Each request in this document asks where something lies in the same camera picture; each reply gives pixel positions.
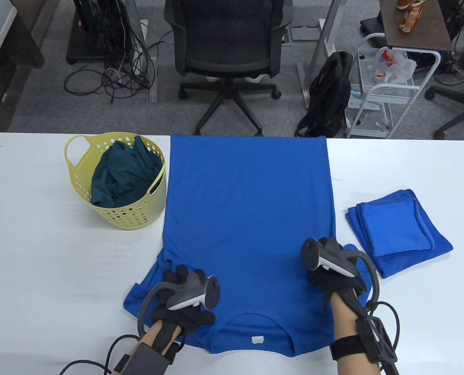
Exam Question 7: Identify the grey handheld controller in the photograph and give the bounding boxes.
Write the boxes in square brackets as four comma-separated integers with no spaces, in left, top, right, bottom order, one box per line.
[137,271,221,336]
[302,238,380,311]

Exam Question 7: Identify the black box with arm strap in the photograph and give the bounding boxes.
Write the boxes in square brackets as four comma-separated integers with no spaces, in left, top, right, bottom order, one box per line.
[115,343,177,375]

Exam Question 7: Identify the blue shirt clothes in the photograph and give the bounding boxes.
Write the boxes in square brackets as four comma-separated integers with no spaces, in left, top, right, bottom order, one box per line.
[123,135,369,357]

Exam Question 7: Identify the black flat stand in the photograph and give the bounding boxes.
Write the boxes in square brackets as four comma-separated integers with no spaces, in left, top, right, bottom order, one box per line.
[360,18,385,34]

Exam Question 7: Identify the white plastic bag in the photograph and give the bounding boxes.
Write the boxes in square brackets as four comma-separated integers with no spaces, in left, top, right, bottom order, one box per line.
[359,46,417,86]

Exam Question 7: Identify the black device with arm strap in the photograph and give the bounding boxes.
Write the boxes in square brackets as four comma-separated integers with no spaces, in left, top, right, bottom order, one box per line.
[330,316,397,364]

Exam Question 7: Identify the white metal desk leg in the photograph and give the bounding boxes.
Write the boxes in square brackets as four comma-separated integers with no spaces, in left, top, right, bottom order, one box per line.
[296,0,348,109]

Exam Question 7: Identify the yellow plastic laundry basket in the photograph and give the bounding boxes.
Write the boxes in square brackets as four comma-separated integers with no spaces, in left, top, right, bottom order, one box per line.
[64,133,167,231]

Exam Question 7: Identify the white desk with dark side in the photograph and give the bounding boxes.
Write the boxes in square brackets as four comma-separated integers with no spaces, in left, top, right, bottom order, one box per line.
[0,0,45,131]

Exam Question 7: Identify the person's right hand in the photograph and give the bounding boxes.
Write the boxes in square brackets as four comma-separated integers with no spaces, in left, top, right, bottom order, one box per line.
[308,258,368,311]

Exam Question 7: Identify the black cable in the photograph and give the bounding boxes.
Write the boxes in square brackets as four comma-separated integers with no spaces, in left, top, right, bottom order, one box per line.
[367,301,401,375]
[58,334,139,375]

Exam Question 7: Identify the black computer tower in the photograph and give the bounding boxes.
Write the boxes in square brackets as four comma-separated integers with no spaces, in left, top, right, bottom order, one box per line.
[74,0,133,63]

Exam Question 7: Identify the grey floor plate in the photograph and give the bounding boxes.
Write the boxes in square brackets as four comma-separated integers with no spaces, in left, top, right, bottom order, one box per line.
[291,25,320,41]

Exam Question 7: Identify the dark teal clothes garment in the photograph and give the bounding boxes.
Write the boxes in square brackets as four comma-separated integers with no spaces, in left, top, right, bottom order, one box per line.
[91,136,163,208]

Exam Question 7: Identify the black backpack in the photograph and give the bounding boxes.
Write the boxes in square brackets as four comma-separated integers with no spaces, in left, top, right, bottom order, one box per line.
[294,51,353,138]

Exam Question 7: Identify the black office chair base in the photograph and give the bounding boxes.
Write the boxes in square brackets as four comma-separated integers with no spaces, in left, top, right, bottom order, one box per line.
[425,39,464,140]

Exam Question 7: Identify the white rolling cart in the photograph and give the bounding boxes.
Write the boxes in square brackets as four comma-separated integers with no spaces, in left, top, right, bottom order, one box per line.
[345,33,441,139]

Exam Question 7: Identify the person's left hand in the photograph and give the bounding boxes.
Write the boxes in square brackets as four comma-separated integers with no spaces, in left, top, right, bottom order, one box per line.
[150,265,216,332]

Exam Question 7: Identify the person's left forearm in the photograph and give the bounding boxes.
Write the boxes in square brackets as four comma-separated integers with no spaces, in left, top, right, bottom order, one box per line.
[144,320,184,354]

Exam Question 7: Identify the tangle of black cables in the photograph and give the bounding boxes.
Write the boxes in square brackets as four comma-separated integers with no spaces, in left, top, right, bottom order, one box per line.
[64,0,158,106]
[437,0,464,75]

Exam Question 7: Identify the brown wooden side table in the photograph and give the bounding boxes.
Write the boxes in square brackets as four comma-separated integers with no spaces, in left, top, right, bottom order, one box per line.
[378,0,453,52]

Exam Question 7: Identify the black mesh office chair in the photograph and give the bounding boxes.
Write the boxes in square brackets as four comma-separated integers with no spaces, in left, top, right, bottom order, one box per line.
[164,0,293,137]

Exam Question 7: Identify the person's right forearm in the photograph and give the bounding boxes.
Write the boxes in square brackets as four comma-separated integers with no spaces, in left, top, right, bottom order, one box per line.
[330,293,377,375]

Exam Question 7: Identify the grey metal desk leg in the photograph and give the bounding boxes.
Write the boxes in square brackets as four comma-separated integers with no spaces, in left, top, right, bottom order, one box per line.
[132,0,158,104]

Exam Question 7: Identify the blue towel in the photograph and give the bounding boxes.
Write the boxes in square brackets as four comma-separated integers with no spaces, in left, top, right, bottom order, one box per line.
[355,199,435,257]
[347,189,453,279]

